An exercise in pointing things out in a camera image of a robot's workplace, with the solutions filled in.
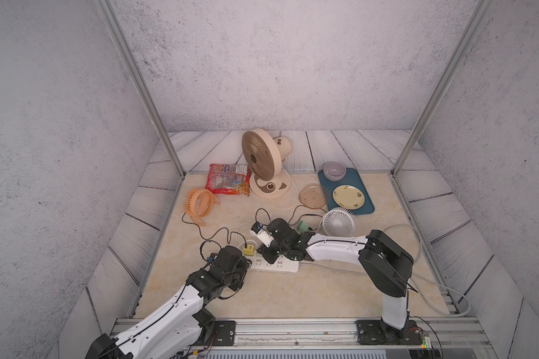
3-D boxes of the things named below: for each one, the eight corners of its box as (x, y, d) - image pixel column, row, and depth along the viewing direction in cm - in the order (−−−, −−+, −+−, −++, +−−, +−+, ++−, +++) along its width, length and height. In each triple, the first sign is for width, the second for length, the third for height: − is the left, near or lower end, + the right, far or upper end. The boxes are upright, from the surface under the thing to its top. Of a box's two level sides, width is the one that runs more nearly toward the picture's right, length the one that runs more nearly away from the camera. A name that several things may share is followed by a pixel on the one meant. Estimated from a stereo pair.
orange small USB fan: (186, 220, 105) (176, 202, 94) (203, 199, 113) (195, 180, 102) (203, 227, 102) (194, 209, 92) (219, 205, 110) (212, 186, 100)
